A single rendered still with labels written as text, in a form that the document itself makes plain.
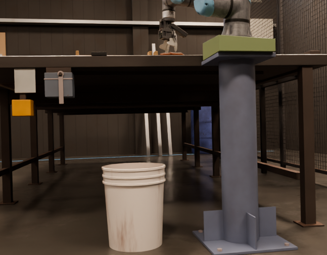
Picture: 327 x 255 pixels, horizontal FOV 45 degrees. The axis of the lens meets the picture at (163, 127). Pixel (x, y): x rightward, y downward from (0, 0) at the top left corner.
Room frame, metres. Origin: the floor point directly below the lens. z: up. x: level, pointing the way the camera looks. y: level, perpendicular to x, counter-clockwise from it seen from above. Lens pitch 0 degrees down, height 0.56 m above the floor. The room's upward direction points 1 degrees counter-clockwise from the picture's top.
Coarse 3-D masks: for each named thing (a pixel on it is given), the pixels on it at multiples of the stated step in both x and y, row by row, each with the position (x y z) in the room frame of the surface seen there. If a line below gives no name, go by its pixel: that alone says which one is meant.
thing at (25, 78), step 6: (18, 72) 1.96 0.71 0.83; (24, 72) 1.97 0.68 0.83; (30, 72) 1.97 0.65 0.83; (18, 78) 1.96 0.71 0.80; (24, 78) 1.97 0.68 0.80; (30, 78) 1.97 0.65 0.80; (18, 84) 1.96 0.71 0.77; (24, 84) 1.97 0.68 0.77; (30, 84) 1.97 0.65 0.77; (18, 90) 1.96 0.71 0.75; (24, 90) 1.97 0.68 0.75; (30, 90) 1.97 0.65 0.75
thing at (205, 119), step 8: (192, 112) 7.44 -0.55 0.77; (200, 112) 7.29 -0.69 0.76; (208, 112) 7.26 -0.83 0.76; (192, 120) 7.44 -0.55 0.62; (200, 120) 7.29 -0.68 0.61; (208, 120) 7.26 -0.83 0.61; (192, 128) 7.45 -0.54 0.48; (200, 128) 7.30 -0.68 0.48; (208, 128) 7.26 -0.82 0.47; (192, 136) 7.46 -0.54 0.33; (200, 136) 7.30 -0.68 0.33; (208, 136) 7.26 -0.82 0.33; (192, 144) 7.47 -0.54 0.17; (200, 144) 7.30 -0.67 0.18; (208, 144) 7.26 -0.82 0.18; (192, 152) 7.48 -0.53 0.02; (200, 152) 7.30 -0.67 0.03
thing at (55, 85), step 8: (48, 72) 1.96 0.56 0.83; (56, 72) 1.96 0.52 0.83; (64, 72) 1.96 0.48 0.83; (72, 72) 2.04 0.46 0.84; (48, 80) 1.95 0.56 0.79; (56, 80) 1.96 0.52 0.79; (64, 80) 1.96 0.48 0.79; (72, 80) 1.97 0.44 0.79; (48, 88) 1.95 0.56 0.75; (56, 88) 1.96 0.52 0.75; (64, 88) 1.96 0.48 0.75; (72, 88) 1.97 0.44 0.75; (48, 96) 1.95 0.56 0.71; (56, 96) 1.96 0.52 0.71; (64, 96) 1.96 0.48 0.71; (72, 96) 1.97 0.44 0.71
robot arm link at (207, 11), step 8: (200, 0) 1.80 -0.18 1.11; (208, 0) 1.76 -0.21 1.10; (216, 0) 1.77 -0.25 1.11; (224, 0) 1.79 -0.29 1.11; (200, 8) 1.80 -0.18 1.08; (208, 8) 1.78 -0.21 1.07; (216, 8) 1.79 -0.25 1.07; (224, 8) 1.80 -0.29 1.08; (208, 16) 1.83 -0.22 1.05; (216, 16) 1.83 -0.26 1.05; (224, 16) 1.84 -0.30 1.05
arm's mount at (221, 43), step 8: (208, 40) 1.86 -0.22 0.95; (216, 40) 1.74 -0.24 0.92; (224, 40) 1.71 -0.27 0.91; (232, 40) 1.72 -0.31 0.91; (240, 40) 1.73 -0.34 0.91; (248, 40) 1.73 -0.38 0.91; (256, 40) 1.74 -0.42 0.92; (264, 40) 1.75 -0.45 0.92; (272, 40) 1.75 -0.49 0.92; (208, 48) 1.87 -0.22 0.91; (216, 48) 1.75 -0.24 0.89; (224, 48) 1.71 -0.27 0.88; (232, 48) 1.72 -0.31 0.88; (240, 48) 1.73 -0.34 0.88; (248, 48) 1.73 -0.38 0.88; (256, 48) 1.74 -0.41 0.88; (264, 48) 1.75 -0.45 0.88; (272, 48) 1.75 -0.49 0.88; (208, 56) 1.87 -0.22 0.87
